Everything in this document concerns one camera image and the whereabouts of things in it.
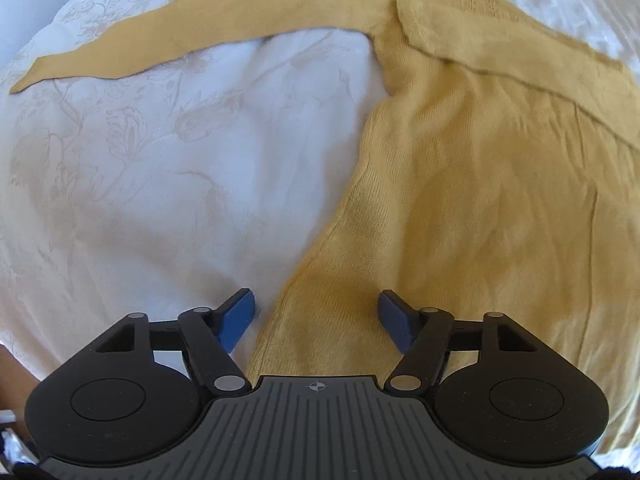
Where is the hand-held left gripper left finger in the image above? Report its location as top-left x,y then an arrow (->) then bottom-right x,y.
93,288 -> 257,399

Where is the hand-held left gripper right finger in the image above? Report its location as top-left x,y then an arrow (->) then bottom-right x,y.
377,289 -> 534,394

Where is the yellow knit sweater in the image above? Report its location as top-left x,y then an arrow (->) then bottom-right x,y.
9,0 -> 640,457

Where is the white floral bedspread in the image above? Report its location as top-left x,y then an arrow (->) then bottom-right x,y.
0,0 -> 640,466

